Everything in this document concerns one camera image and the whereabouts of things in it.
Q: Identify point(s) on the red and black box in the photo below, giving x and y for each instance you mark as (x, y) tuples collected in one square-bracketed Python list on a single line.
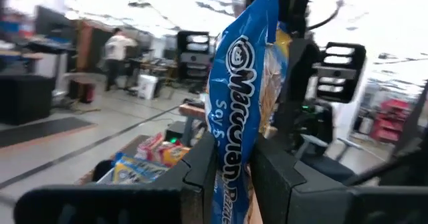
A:
[(87, 93)]

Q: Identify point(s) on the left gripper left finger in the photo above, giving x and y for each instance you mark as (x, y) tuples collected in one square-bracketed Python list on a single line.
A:
[(133, 205)]

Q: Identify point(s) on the black computer with green light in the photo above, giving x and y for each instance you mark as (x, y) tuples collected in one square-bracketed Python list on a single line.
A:
[(174, 130)]

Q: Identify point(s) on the black floor cabinet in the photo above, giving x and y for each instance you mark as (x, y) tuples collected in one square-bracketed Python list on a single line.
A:
[(25, 100)]

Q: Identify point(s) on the blue Maruchan noodle pack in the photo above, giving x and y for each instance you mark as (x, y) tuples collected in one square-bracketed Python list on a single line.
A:
[(133, 172), (237, 117)]

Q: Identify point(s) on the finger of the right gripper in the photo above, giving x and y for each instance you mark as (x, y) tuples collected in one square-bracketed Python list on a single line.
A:
[(359, 72), (194, 57)]

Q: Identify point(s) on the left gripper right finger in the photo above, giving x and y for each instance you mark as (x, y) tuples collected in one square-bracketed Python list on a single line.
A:
[(317, 205)]

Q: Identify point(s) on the white trash bin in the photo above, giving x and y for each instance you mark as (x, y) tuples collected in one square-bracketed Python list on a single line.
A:
[(147, 87)]

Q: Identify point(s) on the person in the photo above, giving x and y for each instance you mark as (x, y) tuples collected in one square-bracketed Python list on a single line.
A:
[(117, 50)]

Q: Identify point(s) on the red tool cart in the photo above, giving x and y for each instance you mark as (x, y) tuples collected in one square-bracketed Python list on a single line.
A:
[(391, 120)]

